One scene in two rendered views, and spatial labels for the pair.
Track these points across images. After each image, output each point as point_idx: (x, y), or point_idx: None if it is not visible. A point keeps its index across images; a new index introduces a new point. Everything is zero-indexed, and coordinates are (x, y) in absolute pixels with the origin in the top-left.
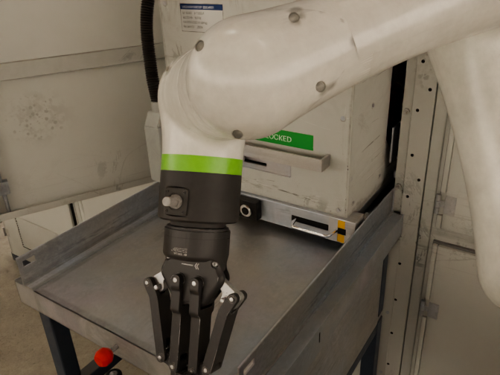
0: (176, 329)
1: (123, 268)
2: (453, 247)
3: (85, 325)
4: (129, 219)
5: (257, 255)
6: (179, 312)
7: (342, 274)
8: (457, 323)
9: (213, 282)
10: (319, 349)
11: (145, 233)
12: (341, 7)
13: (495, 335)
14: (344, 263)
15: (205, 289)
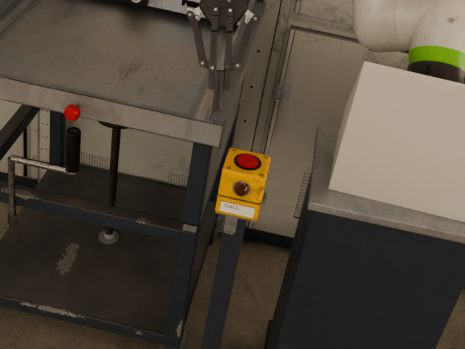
0: (214, 42)
1: (41, 48)
2: (307, 30)
3: (37, 93)
4: (10, 6)
5: (158, 35)
6: (217, 31)
7: (238, 46)
8: (306, 100)
9: (241, 9)
10: (236, 99)
11: (34, 19)
12: None
13: (335, 106)
14: (239, 37)
15: (236, 14)
